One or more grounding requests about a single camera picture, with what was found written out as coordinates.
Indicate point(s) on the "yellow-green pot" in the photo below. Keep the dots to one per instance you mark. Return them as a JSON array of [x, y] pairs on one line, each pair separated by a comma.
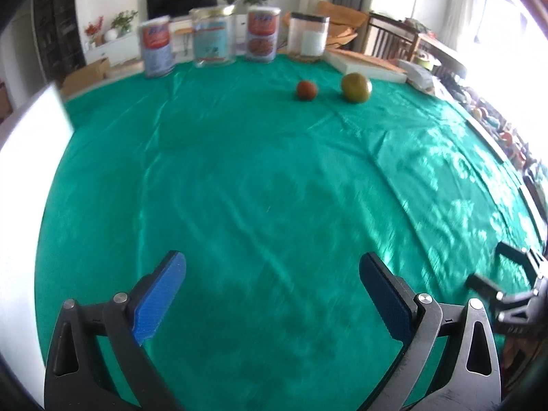
[[427, 60]]

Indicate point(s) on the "white flat box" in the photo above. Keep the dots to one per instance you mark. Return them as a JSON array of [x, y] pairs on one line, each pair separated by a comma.
[[368, 67]]

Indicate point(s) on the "green tablecloth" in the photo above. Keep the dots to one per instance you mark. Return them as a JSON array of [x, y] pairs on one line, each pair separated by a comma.
[[257, 188]]

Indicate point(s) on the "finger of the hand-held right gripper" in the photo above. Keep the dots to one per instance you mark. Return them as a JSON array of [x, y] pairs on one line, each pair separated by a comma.
[[483, 284], [513, 254]]

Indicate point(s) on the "green plant in white vase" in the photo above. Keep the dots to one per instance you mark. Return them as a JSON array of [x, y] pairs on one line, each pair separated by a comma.
[[120, 23]]

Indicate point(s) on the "red flower bouquet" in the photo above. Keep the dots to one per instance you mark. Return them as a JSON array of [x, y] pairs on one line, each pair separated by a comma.
[[93, 30]]

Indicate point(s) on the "wooden chair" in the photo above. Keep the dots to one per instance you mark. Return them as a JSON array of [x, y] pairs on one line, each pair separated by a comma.
[[387, 34]]

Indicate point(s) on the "clear canister with black lid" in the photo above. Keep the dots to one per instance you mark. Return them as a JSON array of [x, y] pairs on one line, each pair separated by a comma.
[[308, 36]]

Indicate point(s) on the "small orange-red tomato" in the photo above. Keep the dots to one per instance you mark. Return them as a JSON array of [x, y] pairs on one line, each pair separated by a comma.
[[307, 90]]

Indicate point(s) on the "dark bookshelf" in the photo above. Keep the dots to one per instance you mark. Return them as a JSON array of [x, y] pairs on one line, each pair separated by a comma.
[[55, 17]]

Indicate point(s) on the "pile of colourful clutter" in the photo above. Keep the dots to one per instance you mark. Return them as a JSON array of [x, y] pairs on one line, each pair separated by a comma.
[[505, 132]]

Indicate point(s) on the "green pear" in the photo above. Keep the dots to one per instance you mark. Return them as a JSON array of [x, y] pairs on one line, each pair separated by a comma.
[[356, 88]]

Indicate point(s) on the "glass jar with blue label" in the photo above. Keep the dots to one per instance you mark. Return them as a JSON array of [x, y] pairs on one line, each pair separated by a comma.
[[213, 36]]

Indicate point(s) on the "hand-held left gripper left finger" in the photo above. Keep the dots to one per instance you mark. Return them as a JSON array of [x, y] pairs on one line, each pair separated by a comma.
[[158, 295]]

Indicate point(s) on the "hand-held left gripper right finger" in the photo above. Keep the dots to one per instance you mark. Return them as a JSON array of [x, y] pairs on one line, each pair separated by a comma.
[[385, 295]]

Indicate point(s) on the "white panel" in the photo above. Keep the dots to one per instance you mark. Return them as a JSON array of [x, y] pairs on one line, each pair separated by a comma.
[[25, 205]]

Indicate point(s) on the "pink label tin can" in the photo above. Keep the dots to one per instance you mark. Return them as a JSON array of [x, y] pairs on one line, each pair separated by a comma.
[[262, 34], [157, 47]]

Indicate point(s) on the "cardboard box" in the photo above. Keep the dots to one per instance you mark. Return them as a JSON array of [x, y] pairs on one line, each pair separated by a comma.
[[85, 76]]

